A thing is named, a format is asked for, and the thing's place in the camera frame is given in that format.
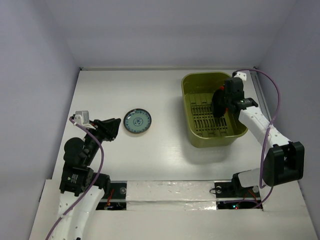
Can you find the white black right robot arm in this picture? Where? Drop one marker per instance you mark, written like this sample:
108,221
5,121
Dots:
282,160

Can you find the plain black plate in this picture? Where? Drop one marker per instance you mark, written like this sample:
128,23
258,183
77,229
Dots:
218,103

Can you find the left arm base electronics bay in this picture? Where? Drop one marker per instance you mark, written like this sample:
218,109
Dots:
115,200

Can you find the blue floral dark-rimmed plate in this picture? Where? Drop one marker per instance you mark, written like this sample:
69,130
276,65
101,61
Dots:
137,121

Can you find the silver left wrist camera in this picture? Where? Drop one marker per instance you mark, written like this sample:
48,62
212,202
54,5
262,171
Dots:
81,117

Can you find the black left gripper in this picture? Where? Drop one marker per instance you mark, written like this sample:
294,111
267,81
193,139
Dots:
108,128

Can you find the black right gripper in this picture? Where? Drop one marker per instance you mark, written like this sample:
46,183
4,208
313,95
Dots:
225,101

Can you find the olive green dish rack tub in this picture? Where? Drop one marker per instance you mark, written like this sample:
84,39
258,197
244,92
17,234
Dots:
203,129

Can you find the right arm base electronics bay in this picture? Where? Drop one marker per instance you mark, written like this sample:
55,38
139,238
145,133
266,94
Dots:
228,198

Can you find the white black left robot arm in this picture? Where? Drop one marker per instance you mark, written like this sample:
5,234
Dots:
82,188

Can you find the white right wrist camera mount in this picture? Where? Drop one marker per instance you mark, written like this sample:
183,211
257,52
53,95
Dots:
239,74

